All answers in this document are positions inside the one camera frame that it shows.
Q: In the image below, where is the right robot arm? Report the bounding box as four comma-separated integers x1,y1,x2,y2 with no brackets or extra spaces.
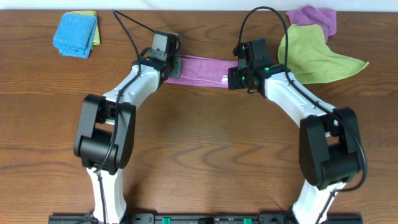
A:
228,64,368,223

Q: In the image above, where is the crumpled purple cloth at back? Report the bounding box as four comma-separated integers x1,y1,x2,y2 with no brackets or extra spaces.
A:
286,5,337,42

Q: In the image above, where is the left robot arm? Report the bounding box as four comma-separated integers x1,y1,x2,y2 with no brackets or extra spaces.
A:
74,57,182,223

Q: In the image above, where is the green microfiber cloth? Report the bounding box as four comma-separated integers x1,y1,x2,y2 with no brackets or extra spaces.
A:
277,24,369,84

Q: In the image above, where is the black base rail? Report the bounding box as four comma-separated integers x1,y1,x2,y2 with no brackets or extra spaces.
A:
48,212,364,224

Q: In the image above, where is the folded green cloth under blue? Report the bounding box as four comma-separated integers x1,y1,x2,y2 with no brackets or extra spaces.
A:
71,11,101,45

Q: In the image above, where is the purple microfiber cloth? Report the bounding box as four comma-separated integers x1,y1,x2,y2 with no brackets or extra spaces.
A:
165,55,238,88

